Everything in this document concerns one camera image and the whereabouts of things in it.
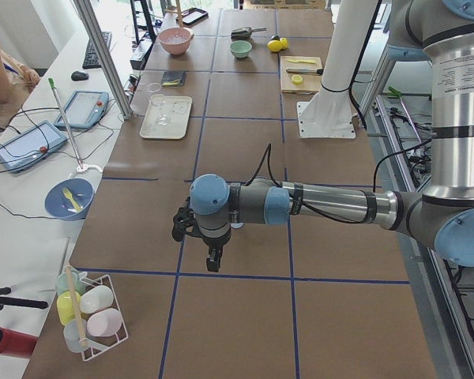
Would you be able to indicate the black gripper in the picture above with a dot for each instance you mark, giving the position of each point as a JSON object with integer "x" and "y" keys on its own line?
{"x": 216, "y": 245}

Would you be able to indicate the mint green bowl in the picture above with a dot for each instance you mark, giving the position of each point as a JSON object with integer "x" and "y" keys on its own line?
{"x": 240, "y": 48}

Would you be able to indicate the metal ice scoop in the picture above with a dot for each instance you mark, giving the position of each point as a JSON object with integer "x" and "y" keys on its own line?
{"x": 245, "y": 32}

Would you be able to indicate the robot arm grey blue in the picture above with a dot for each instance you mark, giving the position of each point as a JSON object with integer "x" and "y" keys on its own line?
{"x": 441, "y": 217}

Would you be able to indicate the blue bowl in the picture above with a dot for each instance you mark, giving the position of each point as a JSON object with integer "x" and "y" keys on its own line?
{"x": 60, "y": 208}

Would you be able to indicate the pink bowl with ice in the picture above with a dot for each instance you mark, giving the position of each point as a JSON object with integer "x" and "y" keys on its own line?
{"x": 176, "y": 41}

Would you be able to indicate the white cup in rack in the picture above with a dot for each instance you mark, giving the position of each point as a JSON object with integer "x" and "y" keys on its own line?
{"x": 98, "y": 298}

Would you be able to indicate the pink cup in rack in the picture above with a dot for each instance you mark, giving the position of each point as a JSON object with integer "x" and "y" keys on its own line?
{"x": 104, "y": 323}

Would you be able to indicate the cream bear tray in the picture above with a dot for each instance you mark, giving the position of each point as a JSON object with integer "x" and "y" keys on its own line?
{"x": 178, "y": 109}

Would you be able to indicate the green cup in rack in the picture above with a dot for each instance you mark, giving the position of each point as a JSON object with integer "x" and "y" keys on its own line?
{"x": 63, "y": 286}

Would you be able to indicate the yellow cup in rack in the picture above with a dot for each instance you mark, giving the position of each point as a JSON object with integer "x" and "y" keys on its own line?
{"x": 65, "y": 308}

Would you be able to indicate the pale blue cup in rack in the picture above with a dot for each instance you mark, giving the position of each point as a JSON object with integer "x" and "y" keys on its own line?
{"x": 72, "y": 337}

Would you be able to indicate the yellow plastic fork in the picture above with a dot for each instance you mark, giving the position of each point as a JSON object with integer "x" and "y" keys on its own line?
{"x": 69, "y": 196}

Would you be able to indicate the clear glass on tray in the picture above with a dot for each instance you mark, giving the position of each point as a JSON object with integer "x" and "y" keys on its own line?
{"x": 158, "y": 101}

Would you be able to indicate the clear glass dish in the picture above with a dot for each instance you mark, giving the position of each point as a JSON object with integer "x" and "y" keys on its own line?
{"x": 154, "y": 88}

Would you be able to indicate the grey yellow cloth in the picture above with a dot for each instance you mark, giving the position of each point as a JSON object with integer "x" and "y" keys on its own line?
{"x": 173, "y": 78}

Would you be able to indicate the far blue teach pendant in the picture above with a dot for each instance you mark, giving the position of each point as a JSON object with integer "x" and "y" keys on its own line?
{"x": 85, "y": 108}

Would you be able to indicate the blue teach pendant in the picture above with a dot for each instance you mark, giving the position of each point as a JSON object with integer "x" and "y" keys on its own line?
{"x": 28, "y": 148}
{"x": 85, "y": 108}

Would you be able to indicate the lemon half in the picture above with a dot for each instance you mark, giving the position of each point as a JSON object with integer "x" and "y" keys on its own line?
{"x": 297, "y": 79}

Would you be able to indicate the wooden cutting board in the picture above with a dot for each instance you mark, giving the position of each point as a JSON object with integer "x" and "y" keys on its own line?
{"x": 311, "y": 83}

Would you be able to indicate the black clamp tool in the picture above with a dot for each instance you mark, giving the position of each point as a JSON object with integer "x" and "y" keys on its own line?
{"x": 11, "y": 301}

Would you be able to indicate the near blue teach pendant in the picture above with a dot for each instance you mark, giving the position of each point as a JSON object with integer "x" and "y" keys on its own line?
{"x": 28, "y": 148}

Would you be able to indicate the red cylinder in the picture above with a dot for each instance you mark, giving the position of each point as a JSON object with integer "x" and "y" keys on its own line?
{"x": 16, "y": 344}

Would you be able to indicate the yellow lemon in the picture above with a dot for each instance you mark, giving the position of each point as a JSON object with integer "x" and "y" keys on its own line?
{"x": 275, "y": 45}
{"x": 284, "y": 43}

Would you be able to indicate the black computer mouse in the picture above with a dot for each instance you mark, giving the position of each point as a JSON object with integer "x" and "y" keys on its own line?
{"x": 79, "y": 75}

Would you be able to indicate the metal stick green tip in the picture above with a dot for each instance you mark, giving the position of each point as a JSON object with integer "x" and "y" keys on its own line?
{"x": 82, "y": 167}

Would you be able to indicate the dark tray red rim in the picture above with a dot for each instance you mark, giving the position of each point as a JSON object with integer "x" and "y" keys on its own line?
{"x": 193, "y": 15}

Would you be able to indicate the person in beige shirt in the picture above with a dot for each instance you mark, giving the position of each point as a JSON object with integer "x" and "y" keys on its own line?
{"x": 17, "y": 81}

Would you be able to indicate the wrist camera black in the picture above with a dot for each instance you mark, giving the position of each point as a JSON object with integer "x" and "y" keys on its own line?
{"x": 184, "y": 223}

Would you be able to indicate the white wire cup rack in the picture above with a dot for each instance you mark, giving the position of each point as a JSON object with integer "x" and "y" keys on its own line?
{"x": 99, "y": 345}

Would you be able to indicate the wooden rack handle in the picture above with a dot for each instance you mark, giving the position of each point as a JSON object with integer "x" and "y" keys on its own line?
{"x": 83, "y": 341}

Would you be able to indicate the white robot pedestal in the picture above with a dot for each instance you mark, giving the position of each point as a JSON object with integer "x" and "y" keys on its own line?
{"x": 329, "y": 113}

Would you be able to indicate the metal knife black handle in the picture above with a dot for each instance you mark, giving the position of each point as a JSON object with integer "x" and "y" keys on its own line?
{"x": 317, "y": 72}

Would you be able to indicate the aluminium frame post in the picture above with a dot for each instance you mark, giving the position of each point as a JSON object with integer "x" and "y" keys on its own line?
{"x": 92, "y": 27}

